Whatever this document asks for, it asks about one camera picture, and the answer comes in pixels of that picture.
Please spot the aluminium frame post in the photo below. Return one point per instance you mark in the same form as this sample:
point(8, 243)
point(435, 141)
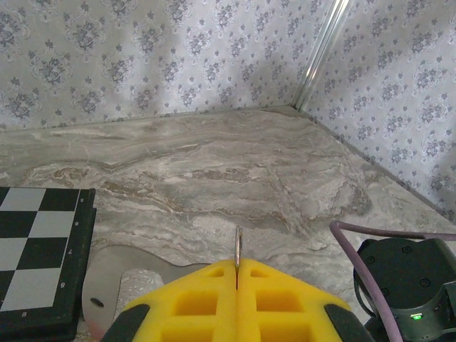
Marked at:
point(317, 60)

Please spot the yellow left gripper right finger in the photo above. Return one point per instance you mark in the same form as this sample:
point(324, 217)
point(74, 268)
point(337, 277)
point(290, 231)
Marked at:
point(292, 306)

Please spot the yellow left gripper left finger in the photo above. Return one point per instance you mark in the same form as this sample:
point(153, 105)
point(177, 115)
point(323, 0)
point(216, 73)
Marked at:
point(185, 306)

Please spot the black and grey chessboard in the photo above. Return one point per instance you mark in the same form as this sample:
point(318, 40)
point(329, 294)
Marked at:
point(35, 249)

